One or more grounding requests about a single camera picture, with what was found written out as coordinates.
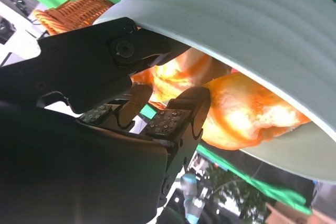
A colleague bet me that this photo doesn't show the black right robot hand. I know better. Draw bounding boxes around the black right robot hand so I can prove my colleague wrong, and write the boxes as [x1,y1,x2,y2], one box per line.
[0,16,211,224]

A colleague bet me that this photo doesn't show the orange-striped bread without dark hole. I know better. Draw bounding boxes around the orange-striped bread without dark hole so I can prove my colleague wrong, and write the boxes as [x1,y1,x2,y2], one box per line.
[202,73,312,151]

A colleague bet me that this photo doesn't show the grey-green ribbed bowl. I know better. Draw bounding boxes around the grey-green ribbed bowl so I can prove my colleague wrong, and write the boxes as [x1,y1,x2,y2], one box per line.
[93,0,336,183]

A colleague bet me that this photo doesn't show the orange wicker basket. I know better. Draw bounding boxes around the orange wicker basket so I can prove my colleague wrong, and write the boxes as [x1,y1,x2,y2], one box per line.
[33,0,116,36]

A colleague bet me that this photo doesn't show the green leafy plant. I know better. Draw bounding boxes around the green leafy plant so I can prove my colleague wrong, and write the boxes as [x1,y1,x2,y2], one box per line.
[202,165,269,224]

